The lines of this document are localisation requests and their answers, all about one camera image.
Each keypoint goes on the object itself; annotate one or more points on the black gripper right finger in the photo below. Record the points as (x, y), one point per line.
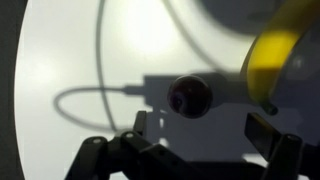
(283, 153)

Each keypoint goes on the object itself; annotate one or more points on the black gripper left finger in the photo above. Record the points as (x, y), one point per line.
(126, 156)

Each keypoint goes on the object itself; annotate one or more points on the dark brown plum toy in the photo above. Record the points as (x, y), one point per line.
(190, 96)

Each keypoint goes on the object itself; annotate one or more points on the yellow toy banana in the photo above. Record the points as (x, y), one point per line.
(270, 60)

